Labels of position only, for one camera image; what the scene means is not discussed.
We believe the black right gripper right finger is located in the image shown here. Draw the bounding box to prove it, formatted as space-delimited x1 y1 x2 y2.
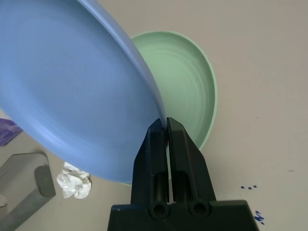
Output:
167 117 218 203

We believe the purple tissue box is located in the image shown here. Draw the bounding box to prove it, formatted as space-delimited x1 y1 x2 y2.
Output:
0 117 24 146

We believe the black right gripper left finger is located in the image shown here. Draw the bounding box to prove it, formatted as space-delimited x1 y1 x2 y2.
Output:
131 117 169 205

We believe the blue plastic plate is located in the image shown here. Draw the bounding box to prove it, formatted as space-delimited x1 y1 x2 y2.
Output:
0 0 169 186

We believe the grey glasses case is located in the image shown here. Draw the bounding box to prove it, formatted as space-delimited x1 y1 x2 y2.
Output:
0 153 56 231

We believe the white tissue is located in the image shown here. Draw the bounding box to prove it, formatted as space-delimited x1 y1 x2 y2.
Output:
56 161 92 199

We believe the green plastic plate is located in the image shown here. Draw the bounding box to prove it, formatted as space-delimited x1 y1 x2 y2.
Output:
115 30 218 186

